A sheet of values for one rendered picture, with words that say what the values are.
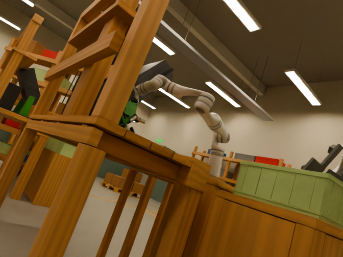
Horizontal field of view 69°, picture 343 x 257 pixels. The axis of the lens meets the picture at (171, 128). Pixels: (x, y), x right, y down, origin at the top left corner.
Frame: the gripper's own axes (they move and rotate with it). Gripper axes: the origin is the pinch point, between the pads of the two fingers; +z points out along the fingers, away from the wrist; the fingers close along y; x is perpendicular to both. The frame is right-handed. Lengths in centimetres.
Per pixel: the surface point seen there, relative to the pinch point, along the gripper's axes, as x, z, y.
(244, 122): -602, 262, -177
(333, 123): -561, 19, -218
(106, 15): 9, -22, 46
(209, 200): 10, -44, -74
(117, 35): 33, -51, 23
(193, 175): 20, -50, -53
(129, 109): 0.7, 2.9, -8.9
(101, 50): 37, -42, 20
